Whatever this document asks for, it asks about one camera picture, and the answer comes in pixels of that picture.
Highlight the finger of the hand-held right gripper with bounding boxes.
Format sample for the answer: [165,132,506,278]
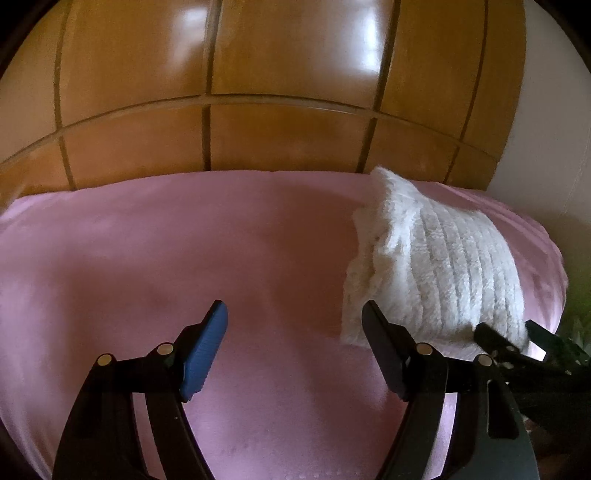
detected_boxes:
[473,322,548,370]
[525,318,591,372]

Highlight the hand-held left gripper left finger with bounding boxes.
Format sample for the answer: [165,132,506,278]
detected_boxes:
[53,299,230,480]

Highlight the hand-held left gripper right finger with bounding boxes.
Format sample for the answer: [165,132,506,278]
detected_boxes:
[361,300,539,480]

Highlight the white knit sweater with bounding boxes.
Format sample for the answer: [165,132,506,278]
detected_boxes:
[340,166,530,360]

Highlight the pink blanket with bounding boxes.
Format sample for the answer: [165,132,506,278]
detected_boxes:
[0,170,570,480]

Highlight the wooden panelled headboard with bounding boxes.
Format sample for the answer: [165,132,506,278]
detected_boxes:
[0,0,528,209]

